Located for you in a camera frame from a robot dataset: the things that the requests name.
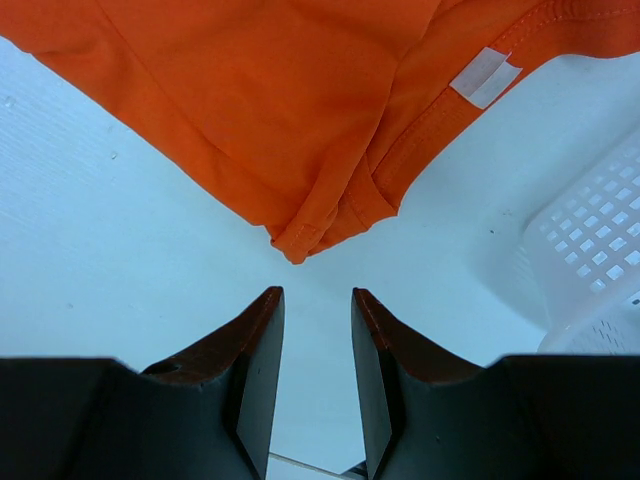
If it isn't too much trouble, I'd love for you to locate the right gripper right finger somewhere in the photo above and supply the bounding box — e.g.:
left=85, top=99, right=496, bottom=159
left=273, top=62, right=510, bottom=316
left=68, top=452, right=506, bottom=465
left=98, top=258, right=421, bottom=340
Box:
left=351, top=288, right=639, bottom=479

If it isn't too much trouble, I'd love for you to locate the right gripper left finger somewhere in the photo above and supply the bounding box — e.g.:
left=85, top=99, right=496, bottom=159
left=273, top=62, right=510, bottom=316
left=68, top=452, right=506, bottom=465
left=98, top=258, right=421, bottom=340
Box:
left=1, top=287, right=285, bottom=479

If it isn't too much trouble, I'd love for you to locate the orange t shirt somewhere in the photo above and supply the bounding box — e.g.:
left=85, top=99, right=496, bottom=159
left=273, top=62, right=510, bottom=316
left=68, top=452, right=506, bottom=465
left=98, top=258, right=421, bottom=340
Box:
left=1, top=1, right=639, bottom=264

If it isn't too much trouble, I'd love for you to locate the white plastic basket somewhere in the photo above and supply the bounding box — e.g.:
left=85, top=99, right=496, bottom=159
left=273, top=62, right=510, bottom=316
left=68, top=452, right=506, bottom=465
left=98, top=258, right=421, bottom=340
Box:
left=524, top=131, right=639, bottom=355

